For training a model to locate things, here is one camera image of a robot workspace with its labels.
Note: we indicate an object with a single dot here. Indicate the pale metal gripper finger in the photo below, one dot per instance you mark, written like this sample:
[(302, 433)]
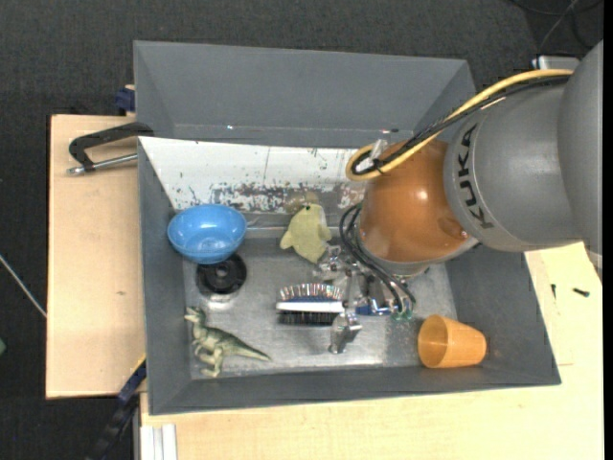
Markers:
[(342, 333), (329, 266)]

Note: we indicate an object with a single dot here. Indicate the yellow-green plush toy animal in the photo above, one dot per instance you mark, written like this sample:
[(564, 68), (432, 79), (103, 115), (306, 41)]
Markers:
[(309, 237)]

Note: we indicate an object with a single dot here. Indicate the orange plastic cup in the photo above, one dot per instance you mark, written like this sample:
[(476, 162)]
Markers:
[(452, 343)]

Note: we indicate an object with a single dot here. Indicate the green toy dinosaur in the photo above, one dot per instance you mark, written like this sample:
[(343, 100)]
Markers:
[(215, 340)]

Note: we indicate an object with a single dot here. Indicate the blue plastic bowl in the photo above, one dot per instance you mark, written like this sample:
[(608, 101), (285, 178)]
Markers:
[(206, 233)]

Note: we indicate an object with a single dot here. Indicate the grey metal bin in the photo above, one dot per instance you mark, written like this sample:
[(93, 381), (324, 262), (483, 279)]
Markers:
[(297, 89)]

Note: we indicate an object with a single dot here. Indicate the small black screw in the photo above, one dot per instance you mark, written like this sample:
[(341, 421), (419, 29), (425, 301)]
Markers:
[(582, 292)]

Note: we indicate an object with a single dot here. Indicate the pale wood flat board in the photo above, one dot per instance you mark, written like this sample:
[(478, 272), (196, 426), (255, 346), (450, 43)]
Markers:
[(96, 266)]

